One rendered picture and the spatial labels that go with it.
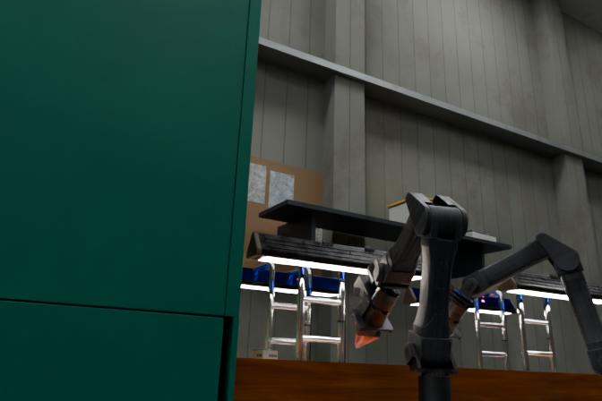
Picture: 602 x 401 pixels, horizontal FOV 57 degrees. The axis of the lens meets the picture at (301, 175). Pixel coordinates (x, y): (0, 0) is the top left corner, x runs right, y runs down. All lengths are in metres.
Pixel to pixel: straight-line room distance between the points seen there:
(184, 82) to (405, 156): 3.97
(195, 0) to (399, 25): 4.47
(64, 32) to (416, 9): 5.02
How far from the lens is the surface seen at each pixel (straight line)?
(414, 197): 1.17
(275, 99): 4.45
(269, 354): 1.23
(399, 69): 5.42
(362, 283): 1.46
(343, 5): 5.09
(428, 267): 1.14
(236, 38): 1.33
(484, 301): 2.79
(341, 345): 1.84
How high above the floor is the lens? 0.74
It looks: 20 degrees up
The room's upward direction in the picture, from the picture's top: 2 degrees clockwise
